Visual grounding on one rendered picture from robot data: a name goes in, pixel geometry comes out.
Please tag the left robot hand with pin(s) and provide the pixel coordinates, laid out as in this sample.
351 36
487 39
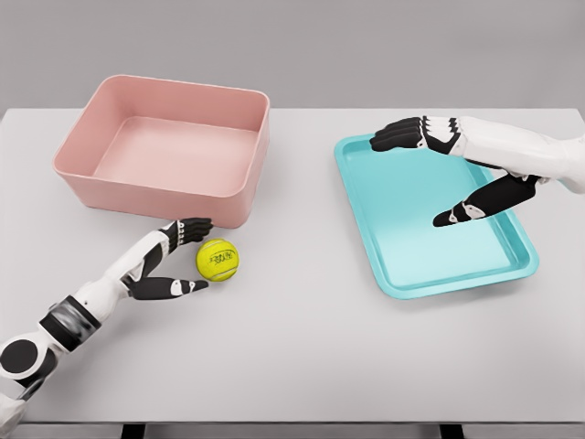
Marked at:
151 256

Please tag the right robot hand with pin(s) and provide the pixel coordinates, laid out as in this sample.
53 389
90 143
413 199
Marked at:
493 142

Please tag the yellow tennis ball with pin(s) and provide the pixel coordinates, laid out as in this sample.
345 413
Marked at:
217 260

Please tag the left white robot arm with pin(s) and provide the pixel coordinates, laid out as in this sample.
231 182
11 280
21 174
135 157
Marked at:
50 334

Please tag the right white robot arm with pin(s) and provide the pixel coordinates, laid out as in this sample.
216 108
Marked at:
573 160

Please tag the blue plastic tray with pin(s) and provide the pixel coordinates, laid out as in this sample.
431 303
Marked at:
429 215

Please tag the pink plastic basket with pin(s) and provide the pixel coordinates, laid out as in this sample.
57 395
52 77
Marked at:
164 146

